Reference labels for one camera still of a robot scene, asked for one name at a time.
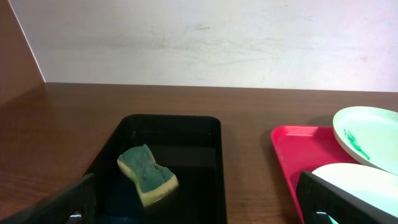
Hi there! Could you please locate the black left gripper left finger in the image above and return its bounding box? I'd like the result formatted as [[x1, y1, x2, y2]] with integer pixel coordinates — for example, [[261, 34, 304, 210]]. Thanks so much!
[[1, 174, 96, 224]]

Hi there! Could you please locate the green yellow sponge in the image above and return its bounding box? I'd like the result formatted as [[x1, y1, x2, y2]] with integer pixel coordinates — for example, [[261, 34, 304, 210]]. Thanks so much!
[[117, 144, 179, 207]]

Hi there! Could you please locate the mint green plate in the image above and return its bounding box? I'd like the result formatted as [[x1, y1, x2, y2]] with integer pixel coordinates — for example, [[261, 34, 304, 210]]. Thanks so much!
[[333, 106, 397, 175]]

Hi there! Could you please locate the red plastic tray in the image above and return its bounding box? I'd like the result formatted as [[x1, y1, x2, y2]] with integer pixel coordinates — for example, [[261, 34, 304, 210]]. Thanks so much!
[[271, 126, 357, 223]]

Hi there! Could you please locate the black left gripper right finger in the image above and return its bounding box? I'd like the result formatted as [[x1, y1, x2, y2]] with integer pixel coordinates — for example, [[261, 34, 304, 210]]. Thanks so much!
[[296, 171, 397, 224]]

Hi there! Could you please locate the light blue plate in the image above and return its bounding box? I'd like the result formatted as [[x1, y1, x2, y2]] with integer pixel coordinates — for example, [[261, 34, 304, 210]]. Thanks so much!
[[312, 163, 397, 217]]

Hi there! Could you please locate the black plastic tray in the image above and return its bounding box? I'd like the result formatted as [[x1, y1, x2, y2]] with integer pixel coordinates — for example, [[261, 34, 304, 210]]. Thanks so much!
[[87, 114, 228, 224]]

